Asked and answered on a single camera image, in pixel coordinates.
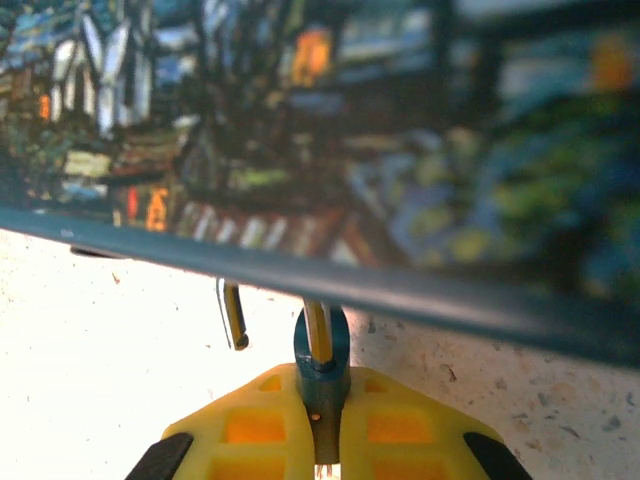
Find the starry night tin box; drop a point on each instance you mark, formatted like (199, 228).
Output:
(320, 125)

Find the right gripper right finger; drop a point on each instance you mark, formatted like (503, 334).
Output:
(400, 430)

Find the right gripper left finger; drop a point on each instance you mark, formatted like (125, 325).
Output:
(250, 430)

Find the small teal padlock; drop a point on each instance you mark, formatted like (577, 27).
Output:
(322, 400)

